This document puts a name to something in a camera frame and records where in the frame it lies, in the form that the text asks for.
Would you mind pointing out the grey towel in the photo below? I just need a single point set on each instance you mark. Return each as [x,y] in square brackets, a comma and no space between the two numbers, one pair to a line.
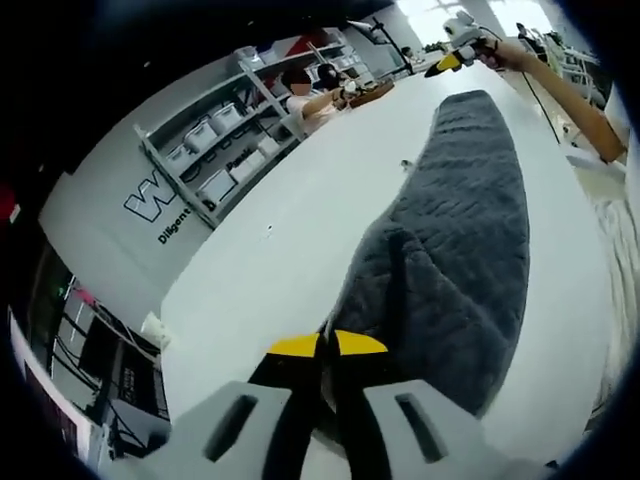
[460,225]

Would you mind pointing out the person's right hand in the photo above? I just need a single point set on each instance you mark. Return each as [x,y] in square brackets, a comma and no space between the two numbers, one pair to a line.
[505,56]

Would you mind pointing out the black monitor stand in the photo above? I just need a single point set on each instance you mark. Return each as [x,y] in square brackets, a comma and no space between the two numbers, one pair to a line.
[395,45]

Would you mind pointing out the wooden tray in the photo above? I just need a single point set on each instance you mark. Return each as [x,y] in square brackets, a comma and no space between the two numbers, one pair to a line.
[372,95]

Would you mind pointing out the black equipment cart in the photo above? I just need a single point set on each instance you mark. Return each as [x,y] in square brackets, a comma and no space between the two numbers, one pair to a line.
[130,375]

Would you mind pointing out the white paper cup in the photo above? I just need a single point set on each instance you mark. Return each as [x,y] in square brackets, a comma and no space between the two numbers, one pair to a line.
[155,327]

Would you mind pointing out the white chair armrest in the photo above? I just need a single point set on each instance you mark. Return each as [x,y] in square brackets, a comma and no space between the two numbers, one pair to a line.
[595,167]

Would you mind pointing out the person's white shirt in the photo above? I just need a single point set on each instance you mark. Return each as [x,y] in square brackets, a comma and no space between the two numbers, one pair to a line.
[617,280]

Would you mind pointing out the grey metal shelf rack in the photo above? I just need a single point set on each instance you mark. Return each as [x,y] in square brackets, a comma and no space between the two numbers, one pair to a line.
[175,185]

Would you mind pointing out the row of white storage boxes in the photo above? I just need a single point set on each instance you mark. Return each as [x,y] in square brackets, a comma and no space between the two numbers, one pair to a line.
[197,137]

